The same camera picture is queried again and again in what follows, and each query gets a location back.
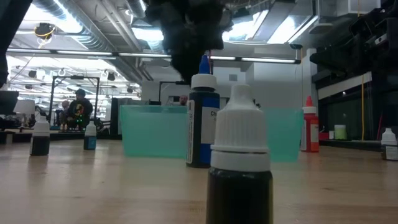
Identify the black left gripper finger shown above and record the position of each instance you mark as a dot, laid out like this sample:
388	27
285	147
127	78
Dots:
186	70

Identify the large blue food coloring bottle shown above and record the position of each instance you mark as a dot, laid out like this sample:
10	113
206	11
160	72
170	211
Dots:
202	124

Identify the large red food coloring bottle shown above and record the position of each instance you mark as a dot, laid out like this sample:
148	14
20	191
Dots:
311	130

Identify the small white-label bottle white cap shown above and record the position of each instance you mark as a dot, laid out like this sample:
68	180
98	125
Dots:
388	137

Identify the small blue-label bottle white cap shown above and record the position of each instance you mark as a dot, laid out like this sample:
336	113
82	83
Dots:
90	143

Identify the small dark bottle white cap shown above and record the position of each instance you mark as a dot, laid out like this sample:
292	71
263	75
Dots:
239	186
40	146

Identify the person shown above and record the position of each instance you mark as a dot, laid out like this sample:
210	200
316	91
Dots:
183	100
80	109
65	107

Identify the white ceiling air unit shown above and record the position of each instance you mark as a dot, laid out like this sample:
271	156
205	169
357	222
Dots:
348	6

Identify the pale green container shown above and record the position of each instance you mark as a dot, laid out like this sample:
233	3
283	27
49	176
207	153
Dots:
340	132

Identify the translucent teal plastic bin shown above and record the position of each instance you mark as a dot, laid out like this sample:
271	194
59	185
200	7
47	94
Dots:
149	130

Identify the thin red rod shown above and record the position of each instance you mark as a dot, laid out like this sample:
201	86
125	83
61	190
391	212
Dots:
380	127

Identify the small red container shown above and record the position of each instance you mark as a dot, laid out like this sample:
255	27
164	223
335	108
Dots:
324	136

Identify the long ceiling light bar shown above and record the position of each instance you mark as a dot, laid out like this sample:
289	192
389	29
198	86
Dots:
84	53

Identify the dark monitor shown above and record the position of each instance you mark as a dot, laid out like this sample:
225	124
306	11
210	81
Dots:
7	102

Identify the black background frame rig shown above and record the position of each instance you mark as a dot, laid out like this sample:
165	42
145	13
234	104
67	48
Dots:
182	82
74	77

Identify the grey wall vent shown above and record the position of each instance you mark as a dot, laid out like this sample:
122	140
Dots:
233	77

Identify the silver ventilation duct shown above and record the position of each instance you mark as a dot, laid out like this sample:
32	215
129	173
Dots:
93	42

